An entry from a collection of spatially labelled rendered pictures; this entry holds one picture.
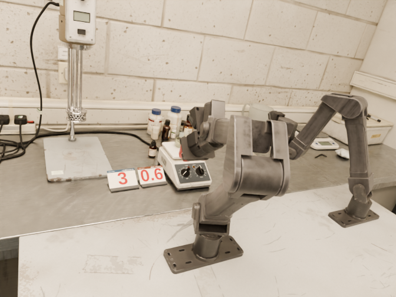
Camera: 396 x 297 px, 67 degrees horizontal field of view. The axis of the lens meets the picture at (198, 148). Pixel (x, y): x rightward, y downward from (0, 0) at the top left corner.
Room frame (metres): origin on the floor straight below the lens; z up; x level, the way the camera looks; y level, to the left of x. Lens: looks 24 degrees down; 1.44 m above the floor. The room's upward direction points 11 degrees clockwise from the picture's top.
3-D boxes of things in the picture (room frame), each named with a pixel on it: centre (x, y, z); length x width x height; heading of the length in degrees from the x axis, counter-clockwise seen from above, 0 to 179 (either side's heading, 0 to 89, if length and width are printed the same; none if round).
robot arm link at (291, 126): (1.07, -0.33, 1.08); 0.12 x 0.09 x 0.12; 54
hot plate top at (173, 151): (0.98, 0.06, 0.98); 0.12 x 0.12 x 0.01; 31
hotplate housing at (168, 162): (0.96, 0.04, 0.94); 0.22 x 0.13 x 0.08; 31
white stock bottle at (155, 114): (1.27, 0.22, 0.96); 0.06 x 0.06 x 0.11
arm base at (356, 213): (0.89, -0.58, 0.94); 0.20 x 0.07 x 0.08; 122
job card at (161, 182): (0.86, 0.13, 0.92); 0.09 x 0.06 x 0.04; 125
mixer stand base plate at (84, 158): (0.92, 0.42, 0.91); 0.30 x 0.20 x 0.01; 32
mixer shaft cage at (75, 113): (0.93, 0.42, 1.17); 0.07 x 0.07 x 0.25
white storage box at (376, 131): (1.86, -0.93, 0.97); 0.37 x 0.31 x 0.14; 124
